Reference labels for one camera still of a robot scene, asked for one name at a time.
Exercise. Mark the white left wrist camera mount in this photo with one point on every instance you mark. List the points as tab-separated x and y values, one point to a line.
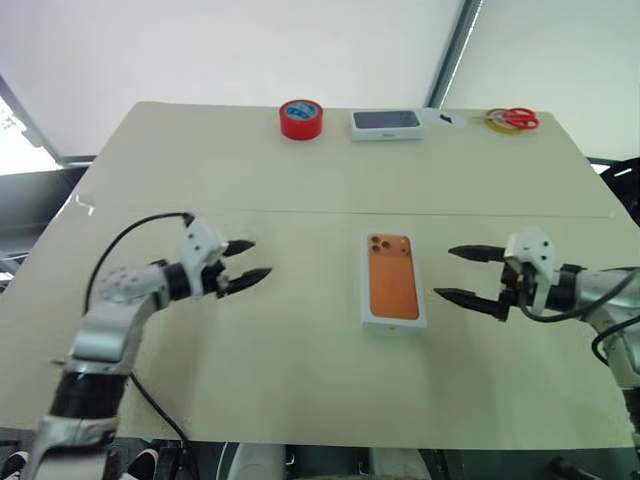
197	245

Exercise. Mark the orange phone box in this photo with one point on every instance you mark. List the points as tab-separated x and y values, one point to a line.
392	285

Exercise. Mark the closed dark-print phone box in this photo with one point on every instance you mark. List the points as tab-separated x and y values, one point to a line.
387	125

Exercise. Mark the white rounded robot shell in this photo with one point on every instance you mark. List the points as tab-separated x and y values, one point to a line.
397	465
257	462

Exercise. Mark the black and white sneaker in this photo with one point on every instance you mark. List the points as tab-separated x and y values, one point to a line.
15	465
144	462

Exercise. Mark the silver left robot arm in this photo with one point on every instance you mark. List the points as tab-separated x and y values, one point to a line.
107	320

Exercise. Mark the grey slanted window frame bar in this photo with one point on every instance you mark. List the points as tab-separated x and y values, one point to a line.
30	117

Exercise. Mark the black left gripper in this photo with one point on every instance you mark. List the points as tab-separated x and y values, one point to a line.
214	282

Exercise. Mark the yellow tape roll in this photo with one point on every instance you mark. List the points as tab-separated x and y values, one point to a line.
507	130

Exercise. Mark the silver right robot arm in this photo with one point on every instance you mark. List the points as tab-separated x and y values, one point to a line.
595	287

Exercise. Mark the red tape roll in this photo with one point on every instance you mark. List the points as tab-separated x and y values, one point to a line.
301	122

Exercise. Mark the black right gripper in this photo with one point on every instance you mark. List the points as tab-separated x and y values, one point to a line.
515	282

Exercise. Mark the grey window frame post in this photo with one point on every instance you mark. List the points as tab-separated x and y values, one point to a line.
452	50

